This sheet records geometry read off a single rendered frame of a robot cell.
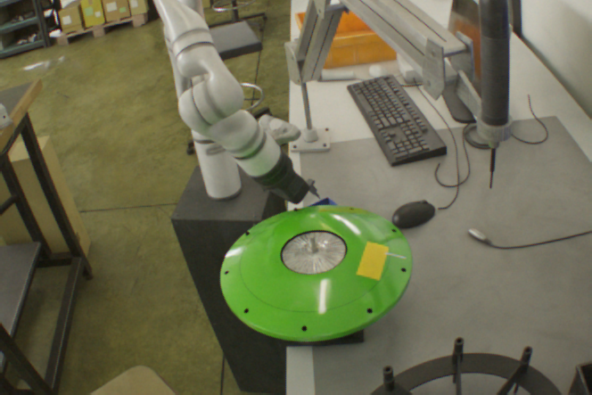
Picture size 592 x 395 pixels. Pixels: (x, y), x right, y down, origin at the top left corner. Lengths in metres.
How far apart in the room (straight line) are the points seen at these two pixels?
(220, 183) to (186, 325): 1.03
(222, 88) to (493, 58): 0.43
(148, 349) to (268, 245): 1.45
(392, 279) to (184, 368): 1.44
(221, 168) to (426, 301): 0.64
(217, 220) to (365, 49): 0.80
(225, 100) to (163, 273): 1.81
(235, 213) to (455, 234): 0.55
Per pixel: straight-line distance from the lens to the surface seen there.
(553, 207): 1.28
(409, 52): 0.82
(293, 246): 0.92
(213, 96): 0.87
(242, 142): 0.93
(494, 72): 0.65
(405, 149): 1.41
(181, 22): 0.94
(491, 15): 0.62
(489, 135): 0.68
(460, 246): 1.15
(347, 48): 1.88
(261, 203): 1.42
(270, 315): 0.84
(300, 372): 0.96
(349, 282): 0.85
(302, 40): 1.27
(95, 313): 2.56
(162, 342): 2.31
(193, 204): 1.48
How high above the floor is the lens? 1.69
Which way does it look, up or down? 33 degrees down
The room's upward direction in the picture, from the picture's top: 9 degrees counter-clockwise
